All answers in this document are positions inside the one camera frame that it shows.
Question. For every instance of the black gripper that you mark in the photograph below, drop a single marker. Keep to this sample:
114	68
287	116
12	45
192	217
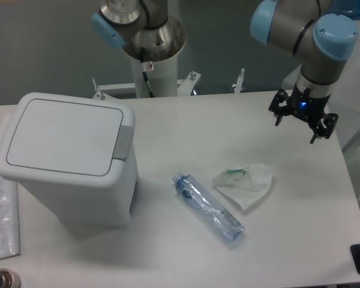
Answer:
308	101

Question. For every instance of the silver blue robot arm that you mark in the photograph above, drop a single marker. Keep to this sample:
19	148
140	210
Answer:
322	42

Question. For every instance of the white plastic trash can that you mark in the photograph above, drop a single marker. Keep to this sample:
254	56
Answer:
74	155

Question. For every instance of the crumpled white tissue paper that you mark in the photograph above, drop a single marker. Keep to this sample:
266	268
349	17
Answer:
246	186

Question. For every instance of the clear blue plastic bottle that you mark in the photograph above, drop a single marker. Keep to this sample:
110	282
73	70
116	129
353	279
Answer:
203	202

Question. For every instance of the paper sheet in plastic sleeve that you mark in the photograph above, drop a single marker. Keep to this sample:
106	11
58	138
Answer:
9	219

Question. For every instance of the round metal object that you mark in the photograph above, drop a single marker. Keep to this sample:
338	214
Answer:
9	279

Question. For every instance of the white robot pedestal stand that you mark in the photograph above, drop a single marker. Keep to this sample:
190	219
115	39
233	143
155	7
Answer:
152	80

